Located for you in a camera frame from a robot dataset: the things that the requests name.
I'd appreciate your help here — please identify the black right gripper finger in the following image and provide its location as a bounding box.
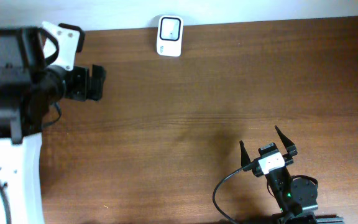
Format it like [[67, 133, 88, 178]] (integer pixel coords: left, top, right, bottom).
[[275, 125, 295, 148], [239, 141, 251, 167]]

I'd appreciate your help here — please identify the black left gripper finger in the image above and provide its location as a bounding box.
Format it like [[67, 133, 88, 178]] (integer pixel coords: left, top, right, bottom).
[[90, 65, 106, 84], [88, 83, 103, 101]]

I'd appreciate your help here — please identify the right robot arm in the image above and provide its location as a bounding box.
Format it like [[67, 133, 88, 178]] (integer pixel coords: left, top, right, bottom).
[[239, 126, 344, 224]]

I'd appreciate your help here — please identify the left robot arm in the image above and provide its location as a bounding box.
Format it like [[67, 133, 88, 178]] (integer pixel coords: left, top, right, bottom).
[[0, 22, 106, 223]]

